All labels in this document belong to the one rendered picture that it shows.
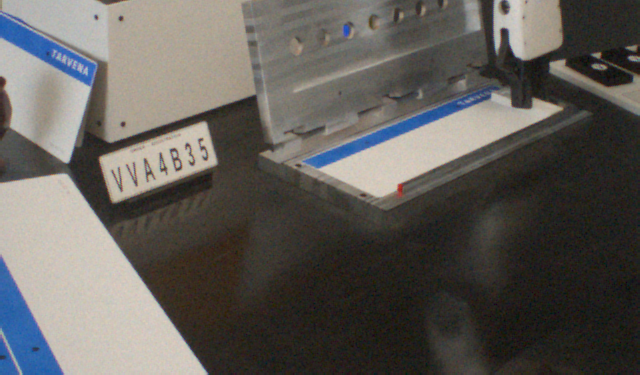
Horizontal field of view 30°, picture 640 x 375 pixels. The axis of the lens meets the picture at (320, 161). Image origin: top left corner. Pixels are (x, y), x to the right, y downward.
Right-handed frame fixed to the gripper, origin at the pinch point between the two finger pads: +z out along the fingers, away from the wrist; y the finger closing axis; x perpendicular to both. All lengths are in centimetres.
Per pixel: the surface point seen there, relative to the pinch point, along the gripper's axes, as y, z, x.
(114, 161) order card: -58, -4, 17
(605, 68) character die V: 22.6, 2.2, 1.8
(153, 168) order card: -53, -2, 16
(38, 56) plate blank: -51, -13, 39
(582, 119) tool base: 2.7, 4.1, -6.5
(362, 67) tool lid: -20.1, -6.9, 12.1
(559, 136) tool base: -2.7, 5.1, -6.3
